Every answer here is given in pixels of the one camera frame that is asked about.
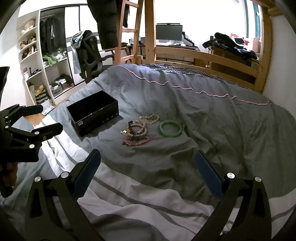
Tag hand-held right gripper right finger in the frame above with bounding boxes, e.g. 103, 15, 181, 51
195, 150, 272, 241

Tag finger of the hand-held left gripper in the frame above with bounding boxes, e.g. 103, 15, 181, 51
1, 104, 44, 127
8, 123, 63, 146

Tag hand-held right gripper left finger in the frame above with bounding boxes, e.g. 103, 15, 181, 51
23, 149, 104, 241

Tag black rectangular box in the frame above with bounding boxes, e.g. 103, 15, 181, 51
66, 90, 119, 137

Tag pink bead bracelet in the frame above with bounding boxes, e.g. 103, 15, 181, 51
122, 136, 150, 147

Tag green jade bangle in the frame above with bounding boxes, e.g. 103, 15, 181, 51
159, 120, 183, 138

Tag multicoloured bead bracelet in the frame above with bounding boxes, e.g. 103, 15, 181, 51
120, 126, 148, 139

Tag pale bead bracelet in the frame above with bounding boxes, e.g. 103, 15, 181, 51
139, 114, 160, 125

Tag person's left hand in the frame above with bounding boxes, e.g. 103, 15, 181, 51
3, 162, 18, 187

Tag striped folded cloth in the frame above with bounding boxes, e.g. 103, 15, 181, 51
34, 85, 50, 105

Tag grey storage basket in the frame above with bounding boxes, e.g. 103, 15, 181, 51
50, 79, 75, 96

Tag green cloth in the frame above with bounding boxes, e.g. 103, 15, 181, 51
43, 54, 58, 67

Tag grey striped duvet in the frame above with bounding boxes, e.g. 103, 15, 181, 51
0, 64, 296, 241

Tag light blue jeans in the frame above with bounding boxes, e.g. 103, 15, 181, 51
70, 31, 88, 75

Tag hanging dark clothes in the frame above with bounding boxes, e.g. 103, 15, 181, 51
40, 17, 61, 55

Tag black office chair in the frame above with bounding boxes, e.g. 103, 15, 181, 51
76, 30, 116, 84

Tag beige teddy bear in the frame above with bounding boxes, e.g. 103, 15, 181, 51
21, 20, 36, 34

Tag white wardrobe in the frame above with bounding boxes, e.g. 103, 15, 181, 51
38, 3, 102, 93

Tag checked bed sheet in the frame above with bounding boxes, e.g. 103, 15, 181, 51
139, 62, 251, 89

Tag black puffer jacket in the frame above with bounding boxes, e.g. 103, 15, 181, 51
87, 0, 121, 50

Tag wooden dresser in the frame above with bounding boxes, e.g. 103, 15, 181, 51
194, 46, 260, 84

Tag pile of dark clothes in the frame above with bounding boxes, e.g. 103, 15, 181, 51
202, 32, 258, 60

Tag wooden ladder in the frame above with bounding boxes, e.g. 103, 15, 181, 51
113, 0, 144, 66

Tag dark desk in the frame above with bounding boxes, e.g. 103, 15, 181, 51
120, 41, 200, 64

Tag black computer monitor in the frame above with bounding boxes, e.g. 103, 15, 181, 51
155, 23, 184, 41

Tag wooden bed frame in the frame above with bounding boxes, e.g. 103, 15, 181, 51
137, 0, 273, 93

